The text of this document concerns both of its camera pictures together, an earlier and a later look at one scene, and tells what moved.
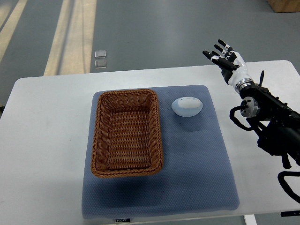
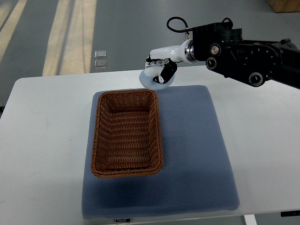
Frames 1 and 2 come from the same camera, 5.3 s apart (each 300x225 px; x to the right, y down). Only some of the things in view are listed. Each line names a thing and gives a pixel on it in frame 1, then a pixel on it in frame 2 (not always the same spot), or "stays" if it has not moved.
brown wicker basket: (127, 138) stays
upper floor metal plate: (100, 54) stays
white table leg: (250, 220) stays
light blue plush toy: (187, 106) → (147, 75)
